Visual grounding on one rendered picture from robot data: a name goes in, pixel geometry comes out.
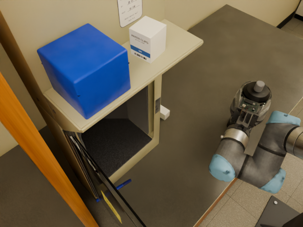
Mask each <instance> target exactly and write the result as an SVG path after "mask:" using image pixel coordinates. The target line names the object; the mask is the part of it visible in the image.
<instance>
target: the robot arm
mask: <svg viewBox="0 0 303 227"><path fill-rule="evenodd" d="M270 105H271V100H269V101H268V102H267V103H266V104H265V105H262V106H261V108H260V109H259V106H260V104H259V103H257V102H254V101H252V100H249V99H246V98H243V97H241V89H239V90H238V91H237V93H236V95H235V97H234V100H233V102H232V104H231V106H230V112H231V117H232V118H231V119H232V120H233V122H234V124H232V125H229V126H228V128H227V130H226V131H225V133H224V135H221V136H220V137H221V138H222V139H221V141H220V143H219V145H218V147H217V149H216V151H215V153H214V155H213V156H212V160H211V162H210V165H209V171H210V173H211V175H212V176H213V177H215V178H216V179H218V180H220V181H225V182H230V181H232V180H233V178H238V179H240V180H242V181H244V182H247V183H249V184H251V185H253V186H255V187H257V188H258V189H261V190H264V191H267V192H270V193H272V194H275V193H277V192H278V191H279V190H280V189H281V187H282V185H283V183H284V180H285V176H286V171H285V170H283V169H282V168H281V165H282V162H283V160H284V158H285V156H286V154H287V153H290V154H292V155H294V156H296V157H298V158H300V159H302V160H303V127H301V126H300V122H301V120H300V119H299V118H297V117H295V116H292V115H289V114H286V113H283V112H280V111H274V112H272V114H271V116H270V118H269V120H268V122H267V123H266V126H265V129H264V131H263V133H262V136H261V138H260V140H259V143H258V145H257V147H256V149H255V152H254V154H253V156H250V155H248V154H245V153H244V151H245V149H246V146H247V144H248V141H249V137H250V133H249V131H248V129H250V128H253V127H254V126H256V125H258V124H260V123H261V122H262V121H263V120H264V118H265V115H266V113H267V111H268V109H269V107H270Z"/></svg>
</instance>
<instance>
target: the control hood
mask: <svg viewBox="0 0 303 227"><path fill-rule="evenodd" d="M160 22H161V23H163V24H166V25H167V26H166V43H165V51H164V52H163V53H162V54H161V55H160V56H159V57H157V58H156V59H155V60H154V61H153V62H152V63H151V64H150V63H148V62H146V61H144V60H142V59H141V58H139V57H137V56H135V55H133V54H131V49H130V40H129V41H128V42H126V43H124V44H123V45H122V46H123V47H124V48H126V49H127V51H128V60H129V74H130V84H131V88H130V90H128V91H127V92H125V93H124V94H123V95H121V96H120V97H119V98H117V99H116V100H114V101H113V102H111V103H110V104H109V105H107V106H106V107H105V108H103V109H102V110H100V111H99V112H98V113H96V114H95V115H93V116H92V117H90V118H89V119H85V118H84V117H83V116H82V115H81V114H80V113H79V112H77V111H76V110H75V109H74V108H73V107H72V106H71V105H70V104H69V103H68V102H67V101H66V100H65V99H64V98H63V97H62V96H60V95H59V94H58V93H57V92H56V91H55V90H54V89H53V87H52V88H51V89H49V90H47V91H46V92H44V94H43V95H44V97H45V99H46V101H47V103H48V105H49V107H50V109H51V111H52V113H53V115H54V117H55V119H56V121H57V123H58V125H59V126H60V127H61V128H62V129H63V130H65V131H71V132H80V133H84V132H85V131H86V130H87V129H89V128H90V127H92V126H93V125H94V124H96V123H97V122H98V121H100V120H101V119H103V118H104V117H105V116H106V115H108V114H109V113H110V112H112V111H113V110H115V109H116V108H117V107H119V106H120V105H121V104H123V103H124V102H125V101H127V100H128V99H129V98H131V97H132V96H134V95H135V94H136V93H138V92H139V91H140V90H141V89H143V88H144V87H146V86H147V85H148V84H150V83H151V82H153V81H154V80H155V79H157V78H158V77H159V76H160V75H162V74H163V73H165V72H166V71H167V70H169V69H170V68H171V67H173V66H174V65H176V64H177V63H178V62H179V61H181V60H182V59H184V58H185V57H186V56H188V55H189V54H190V53H192V52H193V51H195V50H196V49H197V48H198V47H200V46H201V45H202V44H203V40H202V39H200V38H198V37H196V36H195V35H193V34H191V33H189V32H188V31H186V30H184V29H182V28H180V27H178V26H177V25H175V24H173V23H171V22H170V21H168V20H166V19H163V20H162V21H160Z"/></svg>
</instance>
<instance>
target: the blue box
mask: <svg viewBox="0 0 303 227"><path fill-rule="evenodd" d="M37 53H38V55H39V58H40V60H41V63H42V65H43V67H44V69H45V71H46V73H47V76H48V78H49V80H50V82H51V84H52V87H53V89H54V90H55V91H56V92H57V93H58V94H59V95H60V96H62V97H63V98H64V99H65V100H66V101H67V102H68V103H69V104H70V105H71V106H72V107H73V108H74V109H75V110H76V111H77V112H79V113H80V114H81V115H82V116H83V117H84V118H85V119H89V118H90V117H92V116H93V115H95V114H96V113H98V112H99V111H100V110H102V109H103V108H105V107H106V106H107V105H109V104H110V103H111V102H113V101H114V100H116V99H117V98H119V97H120V96H121V95H123V94H124V93H125V92H127V91H128V90H130V88H131V84H130V74H129V60H128V51H127V49H126V48H124V47H123V46H121V45H120V44H118V43H117V42H116V41H114V40H112V39H111V38H110V37H108V36H107V35H105V34H104V33H102V32H101V31H99V30H98V29H96V28H95V27H94V26H92V25H91V24H89V23H87V24H85V25H83V26H81V27H79V28H77V29H75V30H73V31H72V32H70V33H68V34H66V35H64V36H62V37H60V38H58V39H56V40H55V41H53V42H51V43H49V44H47V45H45V46H43V47H41V48H39V49H38V50H37Z"/></svg>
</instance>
